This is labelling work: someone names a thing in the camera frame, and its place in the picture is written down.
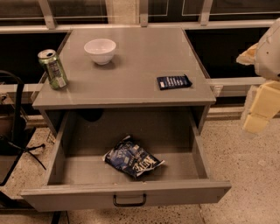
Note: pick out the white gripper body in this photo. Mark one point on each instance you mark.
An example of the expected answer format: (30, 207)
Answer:
(269, 57)

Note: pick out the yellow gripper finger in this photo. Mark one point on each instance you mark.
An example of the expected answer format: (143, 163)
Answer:
(247, 57)
(265, 106)

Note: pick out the blue chip bag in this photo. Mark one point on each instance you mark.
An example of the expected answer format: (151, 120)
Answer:
(130, 158)

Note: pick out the grey cabinet counter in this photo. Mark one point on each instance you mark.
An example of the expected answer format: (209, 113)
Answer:
(130, 78)

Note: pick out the open grey top drawer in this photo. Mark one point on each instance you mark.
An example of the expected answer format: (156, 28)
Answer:
(78, 178)

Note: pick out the metal window railing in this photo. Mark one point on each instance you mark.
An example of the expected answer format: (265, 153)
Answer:
(65, 15)

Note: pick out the dark blue snack bar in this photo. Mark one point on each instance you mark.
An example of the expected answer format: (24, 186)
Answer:
(173, 82)

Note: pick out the white ceramic bowl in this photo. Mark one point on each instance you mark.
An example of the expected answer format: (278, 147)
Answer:
(101, 50)

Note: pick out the green soda can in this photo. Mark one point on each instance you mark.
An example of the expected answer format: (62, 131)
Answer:
(51, 63)

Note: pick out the black drawer handle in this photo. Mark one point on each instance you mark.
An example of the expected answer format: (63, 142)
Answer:
(129, 201)

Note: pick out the black chair frame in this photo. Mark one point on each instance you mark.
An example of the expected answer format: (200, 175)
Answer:
(14, 135)

